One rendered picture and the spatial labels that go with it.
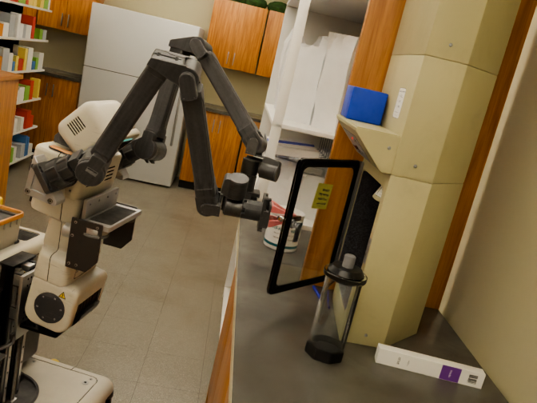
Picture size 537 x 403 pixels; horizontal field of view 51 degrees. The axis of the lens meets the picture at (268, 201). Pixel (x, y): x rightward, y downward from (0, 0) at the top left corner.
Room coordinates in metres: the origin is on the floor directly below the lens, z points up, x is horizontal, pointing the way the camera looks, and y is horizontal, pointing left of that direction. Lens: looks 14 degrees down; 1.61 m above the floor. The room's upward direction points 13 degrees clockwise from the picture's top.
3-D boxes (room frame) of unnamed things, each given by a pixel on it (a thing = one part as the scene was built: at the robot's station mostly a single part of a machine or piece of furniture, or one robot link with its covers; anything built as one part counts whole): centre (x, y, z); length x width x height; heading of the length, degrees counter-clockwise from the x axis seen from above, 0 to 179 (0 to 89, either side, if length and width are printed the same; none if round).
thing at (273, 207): (1.58, -0.04, 1.19); 0.09 x 0.07 x 0.07; 95
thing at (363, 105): (1.65, -0.20, 1.55); 0.10 x 0.10 x 0.09; 5
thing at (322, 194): (1.59, -0.15, 1.19); 0.30 x 0.01 x 0.40; 141
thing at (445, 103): (1.58, -0.39, 1.32); 0.32 x 0.25 x 0.77; 5
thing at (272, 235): (2.10, -0.08, 1.01); 0.13 x 0.13 x 0.15
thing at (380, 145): (1.56, -0.21, 1.46); 0.32 x 0.11 x 0.10; 5
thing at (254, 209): (1.57, 0.03, 1.20); 0.07 x 0.07 x 0.10; 5
